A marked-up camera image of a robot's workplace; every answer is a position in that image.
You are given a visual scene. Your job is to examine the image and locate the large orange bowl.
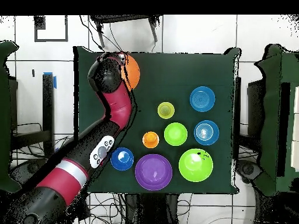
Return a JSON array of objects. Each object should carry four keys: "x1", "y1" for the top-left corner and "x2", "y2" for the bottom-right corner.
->
[{"x1": 120, "y1": 54, "x2": 141, "y2": 92}]

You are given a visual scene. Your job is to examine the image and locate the large green bowl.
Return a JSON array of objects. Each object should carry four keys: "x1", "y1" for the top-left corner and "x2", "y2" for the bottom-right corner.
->
[{"x1": 178, "y1": 148, "x2": 214, "y2": 183}]

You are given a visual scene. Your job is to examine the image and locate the orange cup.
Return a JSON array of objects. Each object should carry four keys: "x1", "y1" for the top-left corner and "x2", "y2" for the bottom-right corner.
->
[{"x1": 142, "y1": 131, "x2": 160, "y2": 149}]

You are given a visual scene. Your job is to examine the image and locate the yellow cup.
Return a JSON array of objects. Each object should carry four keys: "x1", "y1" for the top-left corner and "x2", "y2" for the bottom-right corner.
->
[{"x1": 157, "y1": 101, "x2": 175, "y2": 120}]

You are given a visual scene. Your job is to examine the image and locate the small green bowl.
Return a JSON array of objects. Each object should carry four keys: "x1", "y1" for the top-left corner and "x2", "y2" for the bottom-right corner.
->
[{"x1": 164, "y1": 122, "x2": 188, "y2": 147}]

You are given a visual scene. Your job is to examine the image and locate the dark blue bowl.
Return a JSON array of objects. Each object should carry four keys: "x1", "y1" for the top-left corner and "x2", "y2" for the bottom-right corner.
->
[{"x1": 110, "y1": 147, "x2": 135, "y2": 172}]

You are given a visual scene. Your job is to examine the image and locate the purple bowl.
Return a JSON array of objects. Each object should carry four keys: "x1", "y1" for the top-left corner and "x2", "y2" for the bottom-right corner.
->
[{"x1": 134, "y1": 153, "x2": 173, "y2": 191}]

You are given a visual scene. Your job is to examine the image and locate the light blue bowl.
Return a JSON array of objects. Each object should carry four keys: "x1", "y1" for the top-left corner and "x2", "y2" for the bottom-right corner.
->
[
  {"x1": 189, "y1": 86, "x2": 216, "y2": 113},
  {"x1": 193, "y1": 120, "x2": 220, "y2": 146}
]

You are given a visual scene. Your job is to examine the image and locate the dark green tablecloth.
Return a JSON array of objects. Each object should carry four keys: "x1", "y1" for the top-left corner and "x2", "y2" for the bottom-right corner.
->
[{"x1": 71, "y1": 46, "x2": 241, "y2": 195}]

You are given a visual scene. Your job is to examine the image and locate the black metal stand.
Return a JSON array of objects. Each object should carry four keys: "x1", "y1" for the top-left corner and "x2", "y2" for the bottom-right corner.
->
[
  {"x1": 234, "y1": 76, "x2": 266, "y2": 162},
  {"x1": 10, "y1": 73, "x2": 55, "y2": 158}
]

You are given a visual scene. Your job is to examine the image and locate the blue tape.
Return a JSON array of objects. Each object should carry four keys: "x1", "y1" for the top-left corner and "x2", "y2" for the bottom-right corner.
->
[{"x1": 43, "y1": 72, "x2": 57, "y2": 89}]

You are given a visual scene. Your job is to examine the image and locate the black stool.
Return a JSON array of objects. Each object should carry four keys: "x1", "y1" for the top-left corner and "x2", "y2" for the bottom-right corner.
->
[{"x1": 89, "y1": 15, "x2": 163, "y2": 48}]

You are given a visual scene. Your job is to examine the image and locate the green cloth side table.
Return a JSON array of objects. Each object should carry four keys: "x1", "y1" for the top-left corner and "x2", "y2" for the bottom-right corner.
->
[
  {"x1": 254, "y1": 44, "x2": 299, "y2": 197},
  {"x1": 0, "y1": 40, "x2": 22, "y2": 193}
]

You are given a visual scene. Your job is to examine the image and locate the white boxes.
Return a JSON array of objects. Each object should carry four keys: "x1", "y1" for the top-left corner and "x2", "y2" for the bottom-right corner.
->
[{"x1": 290, "y1": 86, "x2": 299, "y2": 172}]

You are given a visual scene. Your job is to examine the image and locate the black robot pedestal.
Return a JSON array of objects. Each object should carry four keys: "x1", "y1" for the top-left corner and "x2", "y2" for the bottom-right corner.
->
[{"x1": 123, "y1": 192, "x2": 178, "y2": 224}]

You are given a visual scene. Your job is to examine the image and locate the bundle of floor cables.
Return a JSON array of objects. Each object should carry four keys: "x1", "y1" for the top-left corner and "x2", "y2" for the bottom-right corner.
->
[{"x1": 13, "y1": 122, "x2": 127, "y2": 224}]

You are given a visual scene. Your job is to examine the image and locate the black square floor frame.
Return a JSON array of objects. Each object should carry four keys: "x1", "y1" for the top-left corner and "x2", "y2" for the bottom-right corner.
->
[{"x1": 34, "y1": 15, "x2": 69, "y2": 43}]

